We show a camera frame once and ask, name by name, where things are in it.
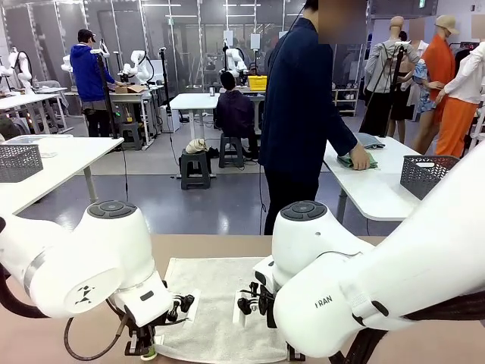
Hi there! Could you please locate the black tripod white camera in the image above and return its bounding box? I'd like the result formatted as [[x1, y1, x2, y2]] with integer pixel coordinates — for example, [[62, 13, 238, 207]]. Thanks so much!
[[364, 40, 413, 138]]

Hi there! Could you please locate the green towel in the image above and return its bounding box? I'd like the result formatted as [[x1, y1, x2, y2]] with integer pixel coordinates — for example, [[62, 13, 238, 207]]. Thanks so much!
[[336, 150, 380, 171]]

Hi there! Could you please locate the seated person dark jacket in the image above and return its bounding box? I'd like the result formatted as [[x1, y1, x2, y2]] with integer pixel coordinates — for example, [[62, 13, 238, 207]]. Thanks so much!
[[214, 71, 261, 160]]

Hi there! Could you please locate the person in blue hoodie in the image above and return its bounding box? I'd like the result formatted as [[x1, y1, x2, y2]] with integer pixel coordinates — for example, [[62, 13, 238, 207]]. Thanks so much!
[[70, 28, 117, 138]]

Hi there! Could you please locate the person in navy jacket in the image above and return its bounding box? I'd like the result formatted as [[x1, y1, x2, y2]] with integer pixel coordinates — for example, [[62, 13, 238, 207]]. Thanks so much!
[[259, 0, 368, 236]]

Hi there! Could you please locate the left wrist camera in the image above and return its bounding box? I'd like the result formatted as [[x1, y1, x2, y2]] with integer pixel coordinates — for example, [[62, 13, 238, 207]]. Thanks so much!
[[166, 289, 201, 324]]

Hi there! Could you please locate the dark grey plastic basket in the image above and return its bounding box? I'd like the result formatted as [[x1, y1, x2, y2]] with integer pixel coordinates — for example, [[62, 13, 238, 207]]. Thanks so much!
[[0, 143, 44, 184], [400, 154, 462, 201]]

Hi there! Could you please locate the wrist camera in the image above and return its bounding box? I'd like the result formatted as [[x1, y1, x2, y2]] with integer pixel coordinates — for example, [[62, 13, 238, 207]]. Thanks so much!
[[166, 289, 201, 324], [233, 281, 274, 329]]

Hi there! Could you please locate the white standing desk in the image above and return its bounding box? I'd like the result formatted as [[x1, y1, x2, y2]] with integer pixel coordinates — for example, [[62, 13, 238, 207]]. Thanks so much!
[[169, 93, 266, 179]]

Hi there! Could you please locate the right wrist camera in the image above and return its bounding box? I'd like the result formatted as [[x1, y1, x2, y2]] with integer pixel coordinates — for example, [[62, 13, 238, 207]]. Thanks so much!
[[233, 281, 274, 329]]

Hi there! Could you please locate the mannequin in grey shirt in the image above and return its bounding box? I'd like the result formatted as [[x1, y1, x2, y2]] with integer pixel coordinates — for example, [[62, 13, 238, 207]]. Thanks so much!
[[362, 15, 421, 138]]

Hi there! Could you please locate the person in dark green top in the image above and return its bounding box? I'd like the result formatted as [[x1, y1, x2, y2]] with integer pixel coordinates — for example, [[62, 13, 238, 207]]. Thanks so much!
[[0, 113, 23, 144]]

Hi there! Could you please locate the mannequin in white shirt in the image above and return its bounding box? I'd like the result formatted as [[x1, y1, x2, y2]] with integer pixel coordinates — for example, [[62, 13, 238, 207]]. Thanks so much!
[[435, 14, 485, 158]]

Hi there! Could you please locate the white cabinet box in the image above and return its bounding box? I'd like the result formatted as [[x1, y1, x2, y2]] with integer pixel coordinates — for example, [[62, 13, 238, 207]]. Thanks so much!
[[158, 105, 181, 133]]

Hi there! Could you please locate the right forearm navy sleeve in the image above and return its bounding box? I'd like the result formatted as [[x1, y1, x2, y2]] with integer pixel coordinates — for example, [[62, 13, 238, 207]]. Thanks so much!
[[326, 124, 360, 157]]

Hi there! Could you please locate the beige cloth bundle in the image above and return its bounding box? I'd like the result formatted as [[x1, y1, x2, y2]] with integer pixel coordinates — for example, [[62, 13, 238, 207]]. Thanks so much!
[[186, 138, 208, 155]]

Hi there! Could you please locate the mannequin in black dress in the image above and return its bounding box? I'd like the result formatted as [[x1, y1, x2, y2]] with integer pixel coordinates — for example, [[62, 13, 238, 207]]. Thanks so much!
[[389, 32, 415, 144]]

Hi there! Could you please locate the white side table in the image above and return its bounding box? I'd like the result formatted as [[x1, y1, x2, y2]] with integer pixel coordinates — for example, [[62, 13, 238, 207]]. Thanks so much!
[[323, 134, 429, 225]]

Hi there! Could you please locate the long white desk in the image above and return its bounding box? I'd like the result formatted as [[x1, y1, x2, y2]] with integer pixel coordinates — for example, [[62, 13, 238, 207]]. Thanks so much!
[[0, 93, 69, 134]]

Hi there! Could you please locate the yellow plastic crate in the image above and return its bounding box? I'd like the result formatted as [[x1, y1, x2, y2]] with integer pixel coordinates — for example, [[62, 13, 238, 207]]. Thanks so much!
[[247, 74, 268, 91]]

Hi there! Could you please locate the grey robot workbench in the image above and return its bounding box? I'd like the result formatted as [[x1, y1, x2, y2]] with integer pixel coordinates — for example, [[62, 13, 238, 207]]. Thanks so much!
[[108, 85, 161, 147]]

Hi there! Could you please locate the white shoe shelf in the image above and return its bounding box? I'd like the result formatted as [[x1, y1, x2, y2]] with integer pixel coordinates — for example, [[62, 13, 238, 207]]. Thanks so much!
[[331, 87, 360, 118]]

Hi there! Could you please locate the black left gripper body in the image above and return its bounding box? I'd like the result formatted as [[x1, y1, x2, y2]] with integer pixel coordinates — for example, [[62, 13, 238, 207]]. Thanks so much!
[[123, 306, 156, 340]]

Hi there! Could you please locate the black clothes rack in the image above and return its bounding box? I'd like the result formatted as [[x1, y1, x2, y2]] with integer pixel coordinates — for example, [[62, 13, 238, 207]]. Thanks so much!
[[449, 40, 480, 75]]

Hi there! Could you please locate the mannequin in orange jacket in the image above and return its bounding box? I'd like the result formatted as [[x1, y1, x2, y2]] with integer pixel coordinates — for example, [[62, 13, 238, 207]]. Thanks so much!
[[412, 14, 458, 153]]

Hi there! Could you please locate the person's right hand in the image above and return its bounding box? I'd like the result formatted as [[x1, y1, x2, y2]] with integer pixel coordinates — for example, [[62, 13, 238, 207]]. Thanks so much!
[[349, 146, 371, 171]]

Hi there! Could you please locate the white towel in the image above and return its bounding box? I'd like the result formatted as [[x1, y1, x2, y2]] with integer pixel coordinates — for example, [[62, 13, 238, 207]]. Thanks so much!
[[153, 257, 289, 363]]

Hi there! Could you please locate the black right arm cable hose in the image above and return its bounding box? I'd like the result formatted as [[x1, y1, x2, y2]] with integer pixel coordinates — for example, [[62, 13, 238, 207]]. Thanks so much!
[[339, 286, 485, 364]]

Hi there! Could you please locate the clear plastic tray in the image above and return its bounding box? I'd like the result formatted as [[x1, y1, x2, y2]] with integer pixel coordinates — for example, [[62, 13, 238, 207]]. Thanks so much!
[[2, 134, 75, 147]]

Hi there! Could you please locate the open cardboard box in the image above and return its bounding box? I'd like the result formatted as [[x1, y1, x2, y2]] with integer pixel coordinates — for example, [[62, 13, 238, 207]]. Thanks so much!
[[114, 83, 148, 95]]

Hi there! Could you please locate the grey plastic stool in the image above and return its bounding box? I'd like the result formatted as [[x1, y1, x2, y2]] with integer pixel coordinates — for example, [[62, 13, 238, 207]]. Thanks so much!
[[180, 149, 212, 191], [119, 121, 144, 151], [218, 134, 246, 169]]

